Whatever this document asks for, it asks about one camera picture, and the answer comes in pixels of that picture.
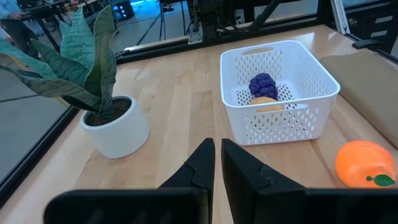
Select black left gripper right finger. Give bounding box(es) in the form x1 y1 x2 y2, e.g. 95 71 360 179
221 139 398 224

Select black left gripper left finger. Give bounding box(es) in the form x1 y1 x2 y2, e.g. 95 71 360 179
43 138 216 224

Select tan toy potato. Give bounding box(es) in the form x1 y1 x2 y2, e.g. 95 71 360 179
250 96 285 113

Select orange toy fruit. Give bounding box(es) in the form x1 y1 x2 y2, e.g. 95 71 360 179
335 139 397 189

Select purple toy grapes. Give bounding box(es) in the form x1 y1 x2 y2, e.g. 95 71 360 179
248 73 279 101

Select white perforated plastic basket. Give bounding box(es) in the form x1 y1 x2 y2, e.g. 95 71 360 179
220 39 341 146

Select white round plant pot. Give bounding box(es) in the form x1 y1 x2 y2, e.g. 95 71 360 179
80 95 150 159

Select green snake plant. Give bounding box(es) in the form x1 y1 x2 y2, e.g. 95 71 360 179
0 4 119 121

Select black box with blue lights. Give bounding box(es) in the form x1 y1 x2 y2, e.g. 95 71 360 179
111 0 135 21

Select black drawer cabinet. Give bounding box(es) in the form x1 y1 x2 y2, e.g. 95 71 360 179
348 4 398 54

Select person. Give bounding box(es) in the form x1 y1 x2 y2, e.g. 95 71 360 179
0 0 41 60

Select silver aluminium post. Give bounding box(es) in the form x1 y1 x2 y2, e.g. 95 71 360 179
330 0 349 35

